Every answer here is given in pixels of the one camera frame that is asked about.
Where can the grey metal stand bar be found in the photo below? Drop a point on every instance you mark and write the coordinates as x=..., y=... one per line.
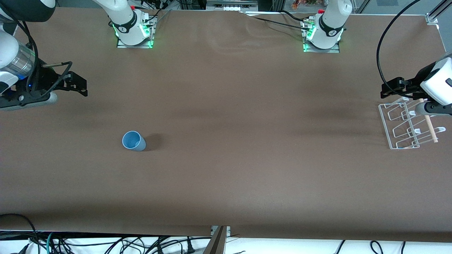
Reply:
x=217, y=243

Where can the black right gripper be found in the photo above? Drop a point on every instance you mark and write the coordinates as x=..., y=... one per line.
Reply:
x=45, y=79

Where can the aluminium frame profile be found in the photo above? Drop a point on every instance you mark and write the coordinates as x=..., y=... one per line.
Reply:
x=441, y=7

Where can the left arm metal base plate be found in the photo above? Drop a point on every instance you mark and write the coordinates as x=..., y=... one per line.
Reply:
x=332, y=50

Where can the white connector strip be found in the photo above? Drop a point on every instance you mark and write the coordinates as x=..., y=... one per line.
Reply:
x=231, y=7

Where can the wooden rack rod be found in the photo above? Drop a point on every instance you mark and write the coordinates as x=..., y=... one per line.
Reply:
x=432, y=130

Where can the brown table cover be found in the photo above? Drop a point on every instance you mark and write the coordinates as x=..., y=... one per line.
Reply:
x=247, y=141

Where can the orange plastic object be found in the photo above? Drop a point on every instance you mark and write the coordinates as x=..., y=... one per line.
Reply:
x=303, y=3

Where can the aluminium corner plate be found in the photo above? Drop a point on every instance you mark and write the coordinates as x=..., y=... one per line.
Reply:
x=431, y=18

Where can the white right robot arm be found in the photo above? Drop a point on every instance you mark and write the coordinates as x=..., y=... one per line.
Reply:
x=123, y=17

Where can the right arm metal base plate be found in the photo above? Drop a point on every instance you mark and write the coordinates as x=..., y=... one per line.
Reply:
x=136, y=45

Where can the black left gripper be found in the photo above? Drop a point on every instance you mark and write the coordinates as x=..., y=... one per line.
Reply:
x=414, y=86

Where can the blue plastic cup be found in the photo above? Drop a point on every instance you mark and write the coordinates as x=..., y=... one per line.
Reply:
x=133, y=141

